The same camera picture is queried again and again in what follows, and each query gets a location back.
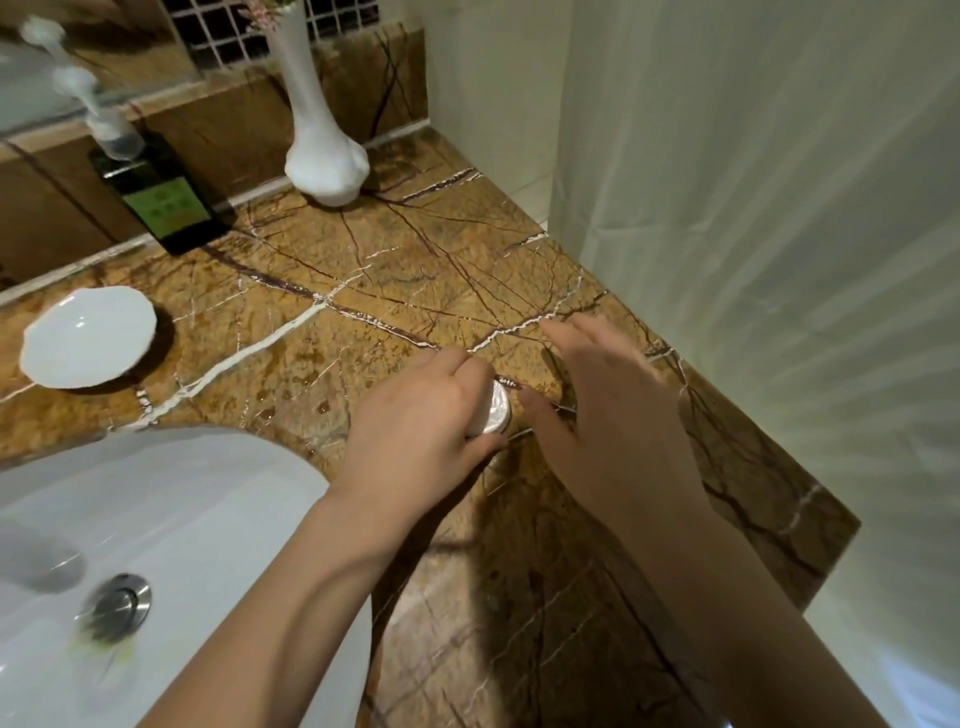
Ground person's right hand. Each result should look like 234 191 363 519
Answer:
519 312 711 535

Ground person's left hand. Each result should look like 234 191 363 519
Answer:
330 346 510 521

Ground small round white soap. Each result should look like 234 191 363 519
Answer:
465 378 513 438

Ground person's right forearm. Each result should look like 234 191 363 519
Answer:
637 495 890 728

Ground person's left forearm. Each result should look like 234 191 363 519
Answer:
138 491 421 728

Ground white shower curtain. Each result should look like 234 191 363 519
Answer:
549 0 960 728

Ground white ceramic sink basin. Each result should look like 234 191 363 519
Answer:
0 426 374 728

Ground white ceramic vase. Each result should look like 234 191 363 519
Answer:
265 0 371 207

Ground chrome sink drain plug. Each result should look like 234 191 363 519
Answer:
77 573 153 645

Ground white scalloped soap dish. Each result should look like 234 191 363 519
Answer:
19 285 159 390

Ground dark soap dispenser bottle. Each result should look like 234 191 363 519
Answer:
52 66 234 258

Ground pink flowers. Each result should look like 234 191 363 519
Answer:
238 0 300 33

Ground wall mirror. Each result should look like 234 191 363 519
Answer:
0 0 200 138

